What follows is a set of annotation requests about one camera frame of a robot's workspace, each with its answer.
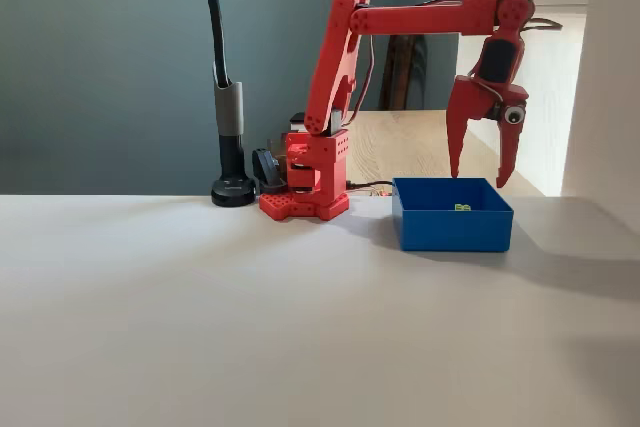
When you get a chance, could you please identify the blue plastic bin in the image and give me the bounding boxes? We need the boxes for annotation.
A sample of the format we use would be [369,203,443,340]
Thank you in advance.
[391,176,515,253]

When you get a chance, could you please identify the black power cable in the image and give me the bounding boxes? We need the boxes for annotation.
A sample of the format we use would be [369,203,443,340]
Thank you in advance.
[346,179,396,194]

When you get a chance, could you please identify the googly eye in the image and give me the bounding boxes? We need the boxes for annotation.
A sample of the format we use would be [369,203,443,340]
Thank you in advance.
[502,104,527,127]

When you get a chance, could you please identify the wrist servo cable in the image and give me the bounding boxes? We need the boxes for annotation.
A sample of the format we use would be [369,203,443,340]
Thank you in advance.
[519,16,564,33]

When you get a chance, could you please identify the white window blind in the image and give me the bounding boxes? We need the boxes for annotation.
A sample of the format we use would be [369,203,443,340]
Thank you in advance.
[519,0,592,187]

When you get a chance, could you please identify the light wooden table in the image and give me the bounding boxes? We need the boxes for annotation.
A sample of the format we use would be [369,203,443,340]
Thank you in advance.
[344,109,546,197]

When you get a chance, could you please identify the black gooseneck stand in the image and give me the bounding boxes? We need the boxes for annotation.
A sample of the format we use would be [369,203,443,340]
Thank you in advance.
[198,0,259,208]

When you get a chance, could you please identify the black table clamp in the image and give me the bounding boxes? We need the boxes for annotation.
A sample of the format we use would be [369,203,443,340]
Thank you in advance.
[251,146,290,194]

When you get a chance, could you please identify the black red white servo cable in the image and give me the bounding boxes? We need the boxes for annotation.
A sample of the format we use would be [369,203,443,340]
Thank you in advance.
[348,35,377,124]

